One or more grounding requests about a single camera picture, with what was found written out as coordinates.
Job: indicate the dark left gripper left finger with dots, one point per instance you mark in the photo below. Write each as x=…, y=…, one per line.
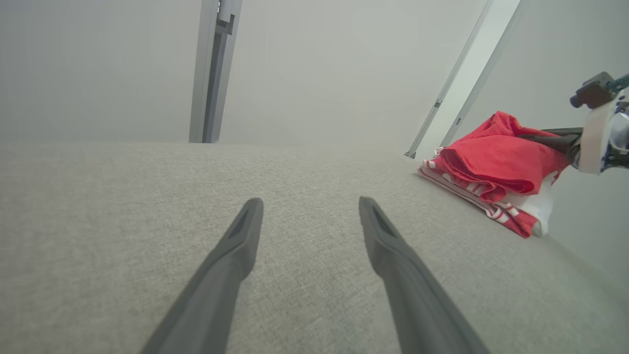
x=211, y=305

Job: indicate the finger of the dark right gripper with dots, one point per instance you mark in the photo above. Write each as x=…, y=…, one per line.
x=567, y=132
x=560, y=143

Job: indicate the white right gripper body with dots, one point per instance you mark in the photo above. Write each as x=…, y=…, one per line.
x=592, y=142

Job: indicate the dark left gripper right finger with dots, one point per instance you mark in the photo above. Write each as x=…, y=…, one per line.
x=417, y=314

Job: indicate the red jersey with white sleeves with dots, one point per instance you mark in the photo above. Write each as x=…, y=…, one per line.
x=535, y=206

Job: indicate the red shorts with white stripe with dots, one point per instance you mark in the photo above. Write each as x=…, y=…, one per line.
x=491, y=157

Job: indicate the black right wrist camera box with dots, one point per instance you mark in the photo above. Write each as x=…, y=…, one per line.
x=592, y=91

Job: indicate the teal right camera connector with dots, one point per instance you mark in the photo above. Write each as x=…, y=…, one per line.
x=620, y=81

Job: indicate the light grey wall rail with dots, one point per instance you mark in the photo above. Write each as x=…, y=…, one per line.
x=471, y=64

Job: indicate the grey metal post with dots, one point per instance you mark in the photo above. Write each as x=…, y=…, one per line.
x=209, y=73

